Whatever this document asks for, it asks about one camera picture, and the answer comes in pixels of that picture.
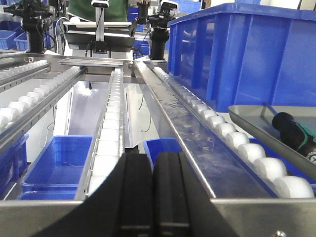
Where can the blue bin lower left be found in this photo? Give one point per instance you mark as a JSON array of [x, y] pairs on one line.
[[56, 172]]

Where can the green black screwdriver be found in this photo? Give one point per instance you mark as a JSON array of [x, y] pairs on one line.
[[294, 134]]

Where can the white roller track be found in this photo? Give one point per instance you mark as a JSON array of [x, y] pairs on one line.
[[271, 170], [109, 141], [42, 101]]

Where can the left white roller track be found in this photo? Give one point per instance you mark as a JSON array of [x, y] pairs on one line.
[[42, 101]]

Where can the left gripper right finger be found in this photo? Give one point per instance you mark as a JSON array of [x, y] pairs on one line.
[[182, 208]]

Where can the blue bin on rack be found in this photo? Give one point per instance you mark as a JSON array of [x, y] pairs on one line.
[[246, 54]]

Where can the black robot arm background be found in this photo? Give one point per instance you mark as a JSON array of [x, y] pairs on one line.
[[35, 21]]

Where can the grey plastic tray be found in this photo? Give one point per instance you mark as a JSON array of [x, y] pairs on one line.
[[257, 121]]

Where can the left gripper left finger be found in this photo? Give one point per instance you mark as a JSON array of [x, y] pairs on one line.
[[121, 207]]

